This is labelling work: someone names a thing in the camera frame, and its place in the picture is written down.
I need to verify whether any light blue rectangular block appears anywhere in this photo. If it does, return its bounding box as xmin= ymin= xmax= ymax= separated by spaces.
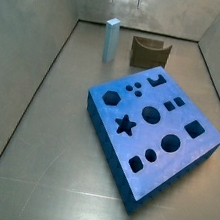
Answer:
xmin=102 ymin=18 xmax=121 ymax=62

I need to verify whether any blue shape sorter board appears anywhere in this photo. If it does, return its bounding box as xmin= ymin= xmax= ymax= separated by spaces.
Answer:
xmin=87 ymin=67 xmax=220 ymax=214

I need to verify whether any dark curved holder bracket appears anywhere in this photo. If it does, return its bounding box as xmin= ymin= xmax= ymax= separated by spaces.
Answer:
xmin=130 ymin=36 xmax=172 ymax=69

